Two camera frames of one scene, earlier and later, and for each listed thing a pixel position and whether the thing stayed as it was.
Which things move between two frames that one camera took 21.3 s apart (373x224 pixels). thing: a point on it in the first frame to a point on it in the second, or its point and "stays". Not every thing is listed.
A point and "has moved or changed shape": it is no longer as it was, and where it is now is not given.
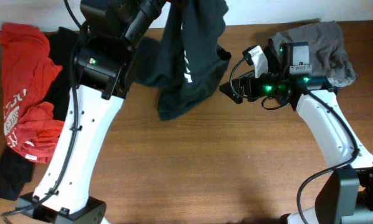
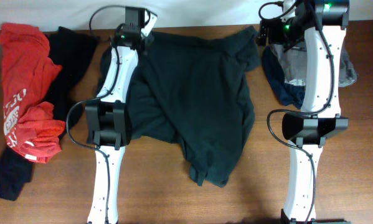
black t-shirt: x=14 y=170 stays
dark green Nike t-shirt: x=187 y=63 has moved or changed shape
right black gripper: x=249 y=79 to x=274 y=25
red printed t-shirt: x=32 y=128 stays
